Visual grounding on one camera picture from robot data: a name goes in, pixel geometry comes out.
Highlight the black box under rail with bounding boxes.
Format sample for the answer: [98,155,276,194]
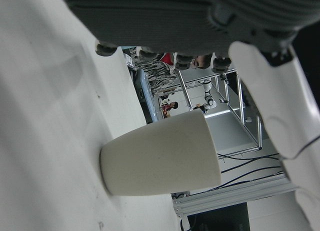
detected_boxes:
[186,202,251,231]

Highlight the white humanoid robot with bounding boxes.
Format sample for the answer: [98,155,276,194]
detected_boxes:
[192,78,217,115]

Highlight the seated person in red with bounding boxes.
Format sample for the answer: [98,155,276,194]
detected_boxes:
[161,101,179,118]

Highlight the light blue case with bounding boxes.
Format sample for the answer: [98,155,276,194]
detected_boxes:
[134,69,160,124]

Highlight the aluminium frame cage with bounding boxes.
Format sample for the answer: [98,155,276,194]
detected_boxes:
[176,67,263,152]

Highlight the beige ceramic cup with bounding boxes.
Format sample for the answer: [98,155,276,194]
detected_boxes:
[99,110,222,197]

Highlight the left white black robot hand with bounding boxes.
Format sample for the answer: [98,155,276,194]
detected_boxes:
[56,0,320,231]

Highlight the black floor cable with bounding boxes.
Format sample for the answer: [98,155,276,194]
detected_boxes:
[216,152,281,162]
[219,165,285,188]

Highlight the person with glasses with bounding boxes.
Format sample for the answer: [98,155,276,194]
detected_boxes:
[162,52,215,76]

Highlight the aluminium extrusion rail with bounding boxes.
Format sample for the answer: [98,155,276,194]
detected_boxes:
[171,172,299,218]

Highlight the person in camouflage clothing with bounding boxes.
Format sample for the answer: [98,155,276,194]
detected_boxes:
[135,47,177,97]

